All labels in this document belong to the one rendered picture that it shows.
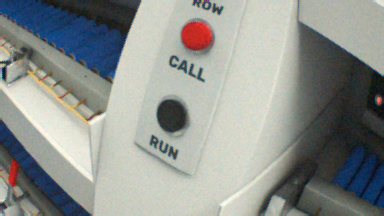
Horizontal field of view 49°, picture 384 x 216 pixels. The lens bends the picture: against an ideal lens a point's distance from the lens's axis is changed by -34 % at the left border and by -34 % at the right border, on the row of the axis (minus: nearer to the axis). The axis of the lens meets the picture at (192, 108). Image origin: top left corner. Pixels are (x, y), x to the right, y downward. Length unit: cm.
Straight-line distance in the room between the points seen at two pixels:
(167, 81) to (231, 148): 5
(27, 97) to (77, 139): 9
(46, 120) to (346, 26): 27
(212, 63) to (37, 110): 19
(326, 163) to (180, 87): 16
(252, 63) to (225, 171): 6
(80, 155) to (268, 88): 16
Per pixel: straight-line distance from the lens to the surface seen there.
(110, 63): 46
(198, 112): 30
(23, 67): 50
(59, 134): 41
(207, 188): 31
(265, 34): 28
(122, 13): 55
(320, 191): 35
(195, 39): 29
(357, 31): 26
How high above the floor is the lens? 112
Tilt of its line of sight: 20 degrees down
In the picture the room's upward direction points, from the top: 17 degrees clockwise
